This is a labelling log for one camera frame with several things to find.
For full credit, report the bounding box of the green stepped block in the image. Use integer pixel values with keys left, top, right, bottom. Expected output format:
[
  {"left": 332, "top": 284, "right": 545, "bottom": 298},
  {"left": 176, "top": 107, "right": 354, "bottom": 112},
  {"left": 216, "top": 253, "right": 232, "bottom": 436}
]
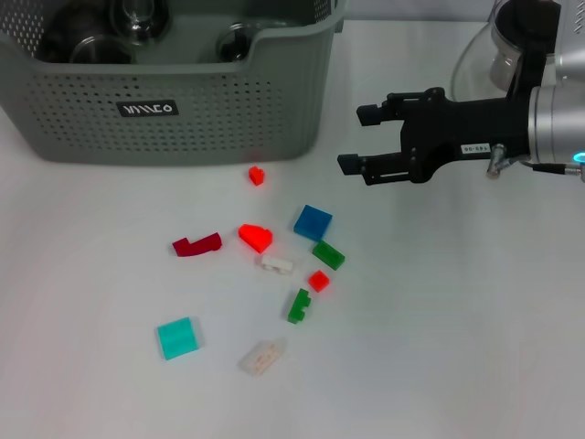
[{"left": 286, "top": 287, "right": 314, "bottom": 325}]

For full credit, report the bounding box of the dark red curved block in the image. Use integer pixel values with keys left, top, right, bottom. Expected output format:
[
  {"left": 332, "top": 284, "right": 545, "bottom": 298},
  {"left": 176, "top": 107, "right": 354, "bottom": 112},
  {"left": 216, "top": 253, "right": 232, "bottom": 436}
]
[{"left": 172, "top": 231, "right": 223, "bottom": 258}]

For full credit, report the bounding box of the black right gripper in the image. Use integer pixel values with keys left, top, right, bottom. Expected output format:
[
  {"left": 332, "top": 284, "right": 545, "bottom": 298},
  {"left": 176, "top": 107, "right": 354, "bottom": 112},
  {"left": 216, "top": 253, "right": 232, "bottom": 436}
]
[{"left": 336, "top": 89, "right": 534, "bottom": 187}]

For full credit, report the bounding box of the blue square flat block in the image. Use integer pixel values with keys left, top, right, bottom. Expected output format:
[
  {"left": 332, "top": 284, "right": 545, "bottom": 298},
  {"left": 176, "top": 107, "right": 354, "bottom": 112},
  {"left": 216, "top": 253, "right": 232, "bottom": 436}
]
[{"left": 292, "top": 204, "right": 334, "bottom": 242}]

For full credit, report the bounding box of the silver elbow connector with cable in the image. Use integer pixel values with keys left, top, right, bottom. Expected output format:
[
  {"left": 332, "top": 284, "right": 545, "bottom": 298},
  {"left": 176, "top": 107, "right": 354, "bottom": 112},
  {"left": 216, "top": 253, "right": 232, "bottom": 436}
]
[{"left": 484, "top": 144, "right": 585, "bottom": 183}]

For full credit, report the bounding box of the glass carafe with black handle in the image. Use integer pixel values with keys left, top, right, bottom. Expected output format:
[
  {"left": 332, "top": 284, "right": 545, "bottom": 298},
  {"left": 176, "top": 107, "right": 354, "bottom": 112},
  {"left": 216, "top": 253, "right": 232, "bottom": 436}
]
[{"left": 451, "top": 0, "right": 563, "bottom": 105}]

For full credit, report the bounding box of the glass teacup with black base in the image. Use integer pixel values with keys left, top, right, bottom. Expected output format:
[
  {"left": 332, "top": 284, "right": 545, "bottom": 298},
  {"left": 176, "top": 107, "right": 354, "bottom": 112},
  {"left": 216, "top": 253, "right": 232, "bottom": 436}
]
[
  {"left": 215, "top": 22, "right": 257, "bottom": 63},
  {"left": 69, "top": 35, "right": 136, "bottom": 65},
  {"left": 108, "top": 0, "right": 170, "bottom": 45}
]

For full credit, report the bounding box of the grey-green perforated storage bin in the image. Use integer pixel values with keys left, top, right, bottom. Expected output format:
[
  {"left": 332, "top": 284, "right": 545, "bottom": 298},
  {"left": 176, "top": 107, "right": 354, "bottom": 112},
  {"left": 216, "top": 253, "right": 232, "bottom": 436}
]
[{"left": 0, "top": 0, "right": 347, "bottom": 166}]

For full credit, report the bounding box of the teal ridged block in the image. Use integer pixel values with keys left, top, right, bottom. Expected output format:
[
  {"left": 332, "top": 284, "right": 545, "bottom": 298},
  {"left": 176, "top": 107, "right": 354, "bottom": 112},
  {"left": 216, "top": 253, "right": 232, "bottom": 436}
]
[{"left": 155, "top": 316, "right": 201, "bottom": 361}]

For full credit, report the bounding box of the large translucent white block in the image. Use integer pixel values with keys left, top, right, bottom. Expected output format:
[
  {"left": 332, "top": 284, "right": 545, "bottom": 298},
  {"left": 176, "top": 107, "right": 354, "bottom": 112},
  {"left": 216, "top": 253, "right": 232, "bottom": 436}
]
[{"left": 237, "top": 337, "right": 288, "bottom": 377}]

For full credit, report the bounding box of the small red square block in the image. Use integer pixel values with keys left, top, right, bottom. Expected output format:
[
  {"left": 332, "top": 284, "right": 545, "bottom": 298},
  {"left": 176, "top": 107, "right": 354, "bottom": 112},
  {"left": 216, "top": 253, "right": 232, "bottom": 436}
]
[{"left": 307, "top": 269, "right": 330, "bottom": 293}]

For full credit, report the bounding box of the small white block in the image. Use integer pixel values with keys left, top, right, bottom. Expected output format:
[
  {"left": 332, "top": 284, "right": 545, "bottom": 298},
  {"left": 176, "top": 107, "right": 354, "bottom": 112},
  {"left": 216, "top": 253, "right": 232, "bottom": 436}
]
[{"left": 253, "top": 253, "right": 301, "bottom": 277}]

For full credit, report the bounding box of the dark brown clay teapot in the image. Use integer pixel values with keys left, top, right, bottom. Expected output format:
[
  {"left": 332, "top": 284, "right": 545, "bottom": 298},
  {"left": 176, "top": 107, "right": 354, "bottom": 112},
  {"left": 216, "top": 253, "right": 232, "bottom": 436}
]
[{"left": 37, "top": 0, "right": 115, "bottom": 63}]

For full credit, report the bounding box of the green rectangular flat block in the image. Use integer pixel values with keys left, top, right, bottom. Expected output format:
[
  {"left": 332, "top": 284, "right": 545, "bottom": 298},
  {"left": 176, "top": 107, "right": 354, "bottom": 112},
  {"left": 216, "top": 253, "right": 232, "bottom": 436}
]
[{"left": 311, "top": 240, "right": 346, "bottom": 271}]

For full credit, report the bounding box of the red-orange sloped block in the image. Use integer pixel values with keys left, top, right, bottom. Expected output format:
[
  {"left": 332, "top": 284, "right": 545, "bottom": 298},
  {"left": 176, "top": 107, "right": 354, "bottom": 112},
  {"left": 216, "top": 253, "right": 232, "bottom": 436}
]
[{"left": 237, "top": 222, "right": 274, "bottom": 253}]

